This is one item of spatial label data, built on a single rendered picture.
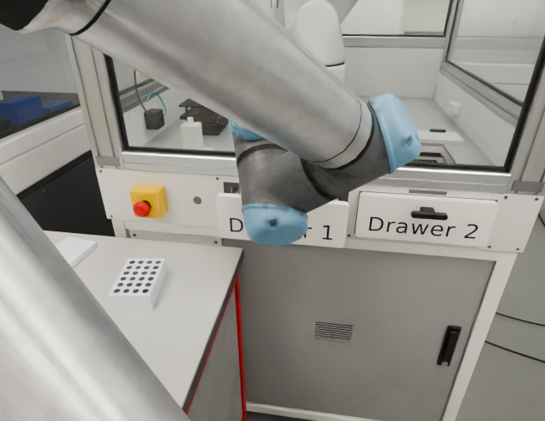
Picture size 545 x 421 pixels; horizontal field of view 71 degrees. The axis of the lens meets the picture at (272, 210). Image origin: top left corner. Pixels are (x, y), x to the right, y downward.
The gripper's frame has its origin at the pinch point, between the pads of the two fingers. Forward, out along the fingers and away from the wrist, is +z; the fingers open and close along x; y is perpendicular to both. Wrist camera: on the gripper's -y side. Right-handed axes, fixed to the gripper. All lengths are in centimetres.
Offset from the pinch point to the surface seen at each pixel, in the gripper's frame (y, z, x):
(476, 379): 18, 99, 73
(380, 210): -6.3, 7.2, 21.9
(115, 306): 21.7, 2.6, -30.3
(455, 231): -4.0, 10.4, 38.6
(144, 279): 15.3, 4.6, -27.0
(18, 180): -14, 19, -80
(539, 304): -23, 127, 117
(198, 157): -13.1, 0.3, -20.1
